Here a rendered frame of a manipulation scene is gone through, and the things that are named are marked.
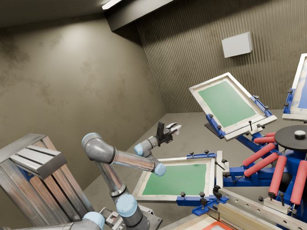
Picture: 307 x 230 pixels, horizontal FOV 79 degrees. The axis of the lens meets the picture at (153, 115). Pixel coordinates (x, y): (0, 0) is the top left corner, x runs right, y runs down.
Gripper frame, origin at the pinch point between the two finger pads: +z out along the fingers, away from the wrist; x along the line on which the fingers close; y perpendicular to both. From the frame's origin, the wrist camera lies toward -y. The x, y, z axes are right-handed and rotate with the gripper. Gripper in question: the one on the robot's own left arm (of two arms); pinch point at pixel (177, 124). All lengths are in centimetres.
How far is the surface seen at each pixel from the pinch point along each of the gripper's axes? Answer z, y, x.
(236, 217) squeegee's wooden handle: -11, 33, 55
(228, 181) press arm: 29, 74, 13
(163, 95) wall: 200, 155, -377
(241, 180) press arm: 37, 72, 21
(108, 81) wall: 44, 38, -336
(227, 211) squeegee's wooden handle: -11, 33, 49
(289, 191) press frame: 42, 58, 56
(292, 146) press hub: 54, 29, 49
